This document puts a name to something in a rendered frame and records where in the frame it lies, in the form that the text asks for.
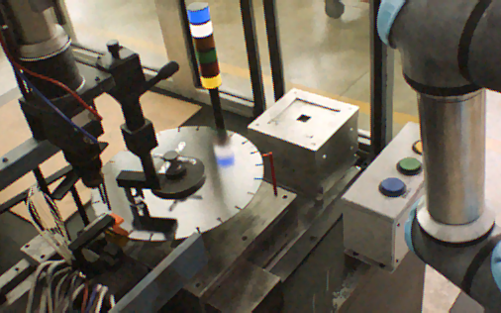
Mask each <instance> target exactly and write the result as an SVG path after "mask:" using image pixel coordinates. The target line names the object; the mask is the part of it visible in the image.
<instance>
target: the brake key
mask: <svg viewBox="0 0 501 313"><path fill-rule="evenodd" d="M382 190H383V191H384V192H385V193H387V194H399V193H401V192H402V190H403V182H402V180H401V179H399V178H396V177H388V178H386V179H384V180H383V181H382Z"/></svg>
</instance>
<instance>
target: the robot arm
mask: <svg viewBox="0 0 501 313"><path fill-rule="evenodd" d="M377 31H378V34H379V37H380V38H381V39H382V41H383V42H384V43H386V44H387V45H388V47H389V48H391V49H394V50H398V51H400V54H401V67H402V75H403V78H404V81H406V83H407V85H408V87H410V88H412V89H413V90H414V91H416V92H417V101H418V112H419V122H420V143H421V153H422V163H423V173H424V183H425V195H423V196H422V197H421V198H420V199H419V200H417V201H416V202H415V204H414V206H413V207H412V208H411V210H410V211H409V213H408V217H409V219H408V220H406V222H405V225H404V238H405V242H406V244H407V246H408V249H409V250H411V251H412V252H413V253H414V255H415V256H417V258H418V259H419V261H422V262H424V263H425V264H426V265H429V266H430V267H432V268H433V269H434V270H436V271H437V273H440V274H441V275H442V276H443V277H444V278H446V279H448V280H449V281H450V282H451V283H452V284H454V285H455V286H457V287H458V288H459V289H460V290H461V291H464V292H465V294H466V295H468V296H469V297H471V298H472V299H473V300H474V301H476V302H477V303H479V304H480V305H481V306H483V313H501V228H500V227H499V226H497V225H496V224H495V207H494V205H493V203H492V201H491V199H490V198H489V197H488V196H487V195H486V194H485V134H486V89H489V90H491V91H495V92H498V93H501V0H382V1H381V5H380V8H379V12H378V16H377Z"/></svg>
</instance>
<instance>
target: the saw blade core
mask: <svg viewBox="0 0 501 313"><path fill-rule="evenodd" d="M198 128H199V131H197V130H198ZM215 131H216V132H215ZM155 134H156V136H157V140H158V143H159V146H158V147H157V148H155V149H154V150H152V151H151V152H152V153H155V154H161V155H164V154H165V153H167V151H171V150H176V148H177V147H178V146H179V144H180V143H181V142H184V143H185V144H186V145H185V147H184V148H183V149H182V150H181V151H180V154H179V155H180V156H194V157H198V158H199V159H200V160H201V161H202V162H203V163H204V165H205V179H204V181H202V183H201V184H200V185H199V187H197V188H195V189H193V190H192V191H191V192H188V193H186V194H181V195H177V196H162V195H159V194H154V192H152V191H151V190H150V189H143V194H144V196H145V200H143V199H142V201H141V202H139V203H138V204H137V205H136V206H134V205H133V204H131V203H130V201H129V200H128V199H127V196H126V194H125V191H124V187H118V183H117V181H116V178H117V176H118V174H119V173H120V171H121V170H122V169H124V170H136V171H143V166H142V163H141V161H140V158H139V157H138V156H135V155H133V154H132V153H130V151H129V150H127V149H126V148H124V150H125V151H127V152H125V151H124V150H120V151H119V152H118V153H117V154H116V155H114V156H112V158H111V159H110V160H109V162H106V163H105V165H104V166H103V167H102V168H101V170H102V173H103V175H104V178H105V184H106V191H107V195H108V199H109V201H110V205H111V208H112V210H111V211H109V210H108V206H107V204H104V203H103V201H102V199H101V196H100V194H99V189H98V187H94V188H92V190H91V205H92V207H93V210H94V214H95V215H96V217H97V218H98V219H99V220H100V219H102V218H103V217H104V216H105V215H106V214H107V213H109V214H111V213H115V214H117V215H118V216H120V217H122V218H124V223H123V224H121V225H119V226H118V228H116V229H115V230H114V231H113V232H115V233H117V234H118V235H121V236H123V237H125V238H127V237H128V236H129V235H130V234H131V235H130V236H129V237H128V238H131V239H136V240H141V241H148V240H149V239H150V241H151V242H162V241H172V240H174V235H173V234H174V233H176V234H175V240H178V239H186V238H188V237H189V236H190V235H192V234H193V232H197V233H198V230H197V228H199V233H200V234H201V233H206V232H208V231H210V230H212V229H214V228H216V227H218V226H221V225H222V223H221V222H220V221H219V220H218V219H220V220H221V221H222V222H223V223H224V224H225V222H227V221H228V220H231V219H232V218H233V217H235V216H236V215H237V214H239V213H240V212H241V210H240V209H242V210H244V208H245V207H247V206H248V205H249V204H250V202H251V201H252V199H253V198H254V195H255V194H256V193H257V191H258V189H259V188H260V185H261V182H262V179H263V161H262V158H261V155H260V154H259V152H258V151H257V149H256V147H252V148H250V149H247V147H250V146H251V145H252V144H251V142H250V141H248V140H247V139H246V138H244V137H242V136H240V135H238V134H236V133H234V132H231V131H226V130H223V129H219V128H213V127H205V126H192V127H182V128H180V132H178V128H176V129H171V130H167V131H161V132H160V134H161V137H160V136H159V133H155ZM251 154H252V155H251ZM256 165H257V166H256ZM254 179H256V180H254ZM248 193H250V194H248ZM98 201H100V202H99V203H97V202H98ZM235 207H238V208H240V209H238V208H235ZM103 214H105V215H103ZM150 235H153V236H152V237H151V238H150Z"/></svg>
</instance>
